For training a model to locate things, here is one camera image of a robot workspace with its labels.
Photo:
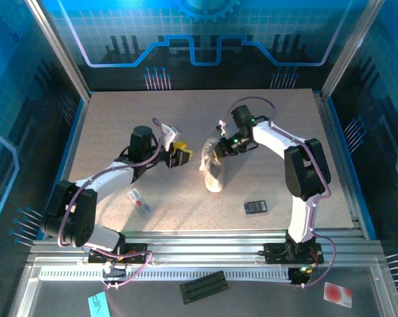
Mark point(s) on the aluminium side rail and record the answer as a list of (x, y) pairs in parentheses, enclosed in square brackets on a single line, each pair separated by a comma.
[(329, 132)]

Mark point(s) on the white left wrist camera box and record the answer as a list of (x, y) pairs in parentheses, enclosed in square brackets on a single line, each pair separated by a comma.
[(168, 135)]

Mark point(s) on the white card red circle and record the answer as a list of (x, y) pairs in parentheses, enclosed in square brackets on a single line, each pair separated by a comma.
[(338, 294)]

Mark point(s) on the black ridged block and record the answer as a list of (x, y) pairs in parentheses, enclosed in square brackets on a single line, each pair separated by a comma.
[(204, 287)]

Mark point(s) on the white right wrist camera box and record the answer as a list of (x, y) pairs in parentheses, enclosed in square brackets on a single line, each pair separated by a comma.
[(222, 127)]

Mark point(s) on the white shoelace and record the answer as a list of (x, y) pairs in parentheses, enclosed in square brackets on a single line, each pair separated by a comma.
[(204, 163)]

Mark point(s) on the white connector block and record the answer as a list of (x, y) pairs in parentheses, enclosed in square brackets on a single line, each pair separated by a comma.
[(114, 272)]

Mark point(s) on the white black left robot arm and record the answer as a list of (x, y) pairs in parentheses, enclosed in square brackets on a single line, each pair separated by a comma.
[(80, 211)]

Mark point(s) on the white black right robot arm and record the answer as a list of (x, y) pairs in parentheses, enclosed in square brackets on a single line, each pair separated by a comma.
[(304, 171)]

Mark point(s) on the teal card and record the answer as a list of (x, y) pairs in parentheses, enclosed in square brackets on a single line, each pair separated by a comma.
[(98, 305)]

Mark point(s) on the black controller board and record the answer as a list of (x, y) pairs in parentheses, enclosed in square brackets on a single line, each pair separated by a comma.
[(298, 277)]

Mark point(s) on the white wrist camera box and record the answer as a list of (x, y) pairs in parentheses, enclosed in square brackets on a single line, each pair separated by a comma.
[(168, 135), (222, 127)]

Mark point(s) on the aluminium corner post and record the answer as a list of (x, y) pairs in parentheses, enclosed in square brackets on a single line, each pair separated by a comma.
[(350, 49), (61, 49)]

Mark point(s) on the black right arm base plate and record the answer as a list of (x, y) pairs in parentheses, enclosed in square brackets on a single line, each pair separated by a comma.
[(273, 254)]

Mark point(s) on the white canvas shoe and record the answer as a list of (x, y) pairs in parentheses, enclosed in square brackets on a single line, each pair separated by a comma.
[(215, 180)]

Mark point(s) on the black clear-lidded case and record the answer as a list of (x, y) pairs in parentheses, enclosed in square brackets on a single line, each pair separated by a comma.
[(256, 208)]

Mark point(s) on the aluminium front frame rail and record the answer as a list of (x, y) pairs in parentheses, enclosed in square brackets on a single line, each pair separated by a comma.
[(202, 244)]

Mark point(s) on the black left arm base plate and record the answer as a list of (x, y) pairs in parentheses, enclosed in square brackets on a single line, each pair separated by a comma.
[(136, 254)]

